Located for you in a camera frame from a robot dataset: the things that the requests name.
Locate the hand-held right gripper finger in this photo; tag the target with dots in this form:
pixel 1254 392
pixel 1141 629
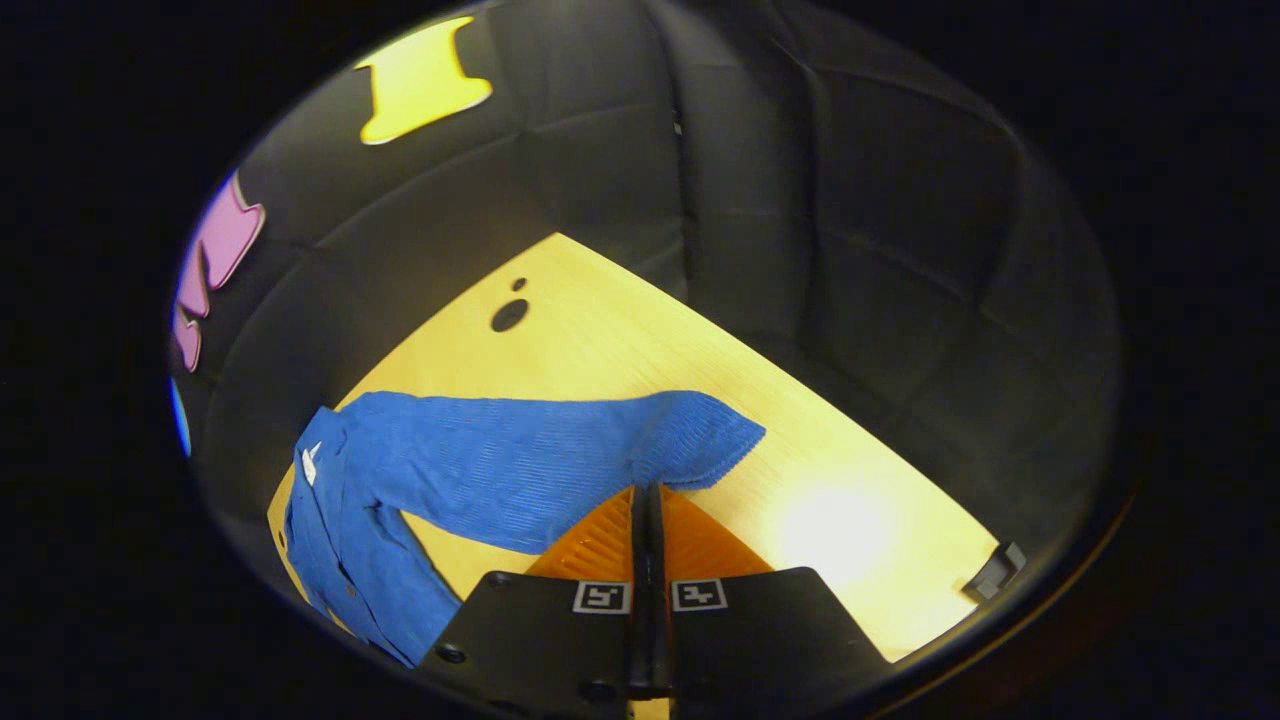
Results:
pixel 659 620
pixel 640 620

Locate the blue button shirt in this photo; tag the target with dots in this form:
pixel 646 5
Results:
pixel 500 460

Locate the black round table grommet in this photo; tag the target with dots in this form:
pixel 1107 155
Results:
pixel 509 315

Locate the black table edge clamp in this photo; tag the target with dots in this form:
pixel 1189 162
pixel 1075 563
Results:
pixel 995 572

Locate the black backdrop cloth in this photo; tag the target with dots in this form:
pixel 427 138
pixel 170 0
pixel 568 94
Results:
pixel 850 250

